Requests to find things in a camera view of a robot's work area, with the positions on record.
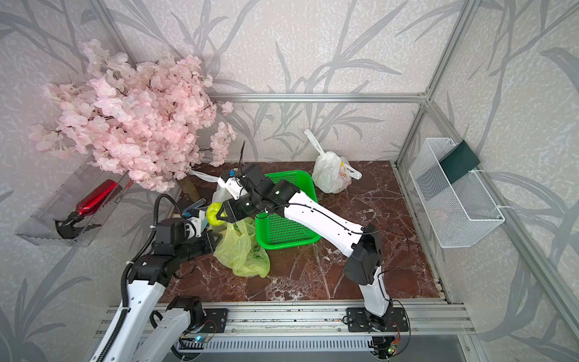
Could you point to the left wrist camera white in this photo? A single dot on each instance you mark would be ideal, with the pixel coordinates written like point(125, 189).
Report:
point(196, 218)

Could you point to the aluminium front rail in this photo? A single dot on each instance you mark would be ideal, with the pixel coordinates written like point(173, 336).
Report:
point(329, 318)

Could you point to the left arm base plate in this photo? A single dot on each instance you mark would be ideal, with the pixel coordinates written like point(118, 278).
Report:
point(214, 322)

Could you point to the green pear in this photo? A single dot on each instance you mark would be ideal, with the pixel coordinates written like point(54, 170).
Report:
point(215, 214)

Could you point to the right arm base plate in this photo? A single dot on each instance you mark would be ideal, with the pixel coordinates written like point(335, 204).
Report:
point(359, 320)

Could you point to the white wire mesh basket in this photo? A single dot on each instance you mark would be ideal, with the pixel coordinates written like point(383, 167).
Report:
point(462, 212)

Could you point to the clear acrylic wall shelf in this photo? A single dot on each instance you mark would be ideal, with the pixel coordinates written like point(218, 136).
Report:
point(40, 228)

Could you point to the white printed plastic bag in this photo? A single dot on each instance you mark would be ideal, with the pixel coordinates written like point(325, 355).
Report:
point(332, 174)

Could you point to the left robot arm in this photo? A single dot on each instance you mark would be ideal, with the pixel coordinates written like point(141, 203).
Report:
point(146, 276)

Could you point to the pink cherry blossom tree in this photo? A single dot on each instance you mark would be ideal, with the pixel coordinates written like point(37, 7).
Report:
point(153, 121)

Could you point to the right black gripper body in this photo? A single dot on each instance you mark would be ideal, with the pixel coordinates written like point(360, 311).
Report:
point(243, 206)

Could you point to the dark green card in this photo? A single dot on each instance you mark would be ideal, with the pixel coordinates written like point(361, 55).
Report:
point(458, 162)

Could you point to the red spray bottle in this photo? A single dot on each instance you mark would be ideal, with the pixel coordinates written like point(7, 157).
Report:
point(87, 207)

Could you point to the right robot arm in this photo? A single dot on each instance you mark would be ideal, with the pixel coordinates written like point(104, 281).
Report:
point(360, 244)

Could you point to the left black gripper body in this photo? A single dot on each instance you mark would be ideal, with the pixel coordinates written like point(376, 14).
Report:
point(188, 248)

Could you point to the green plastic basket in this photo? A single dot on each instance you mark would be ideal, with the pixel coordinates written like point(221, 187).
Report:
point(274, 232)

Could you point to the light green plastic bag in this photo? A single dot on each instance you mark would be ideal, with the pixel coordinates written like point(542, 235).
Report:
point(240, 251)

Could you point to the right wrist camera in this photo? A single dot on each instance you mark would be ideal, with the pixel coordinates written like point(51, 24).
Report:
point(241, 181)

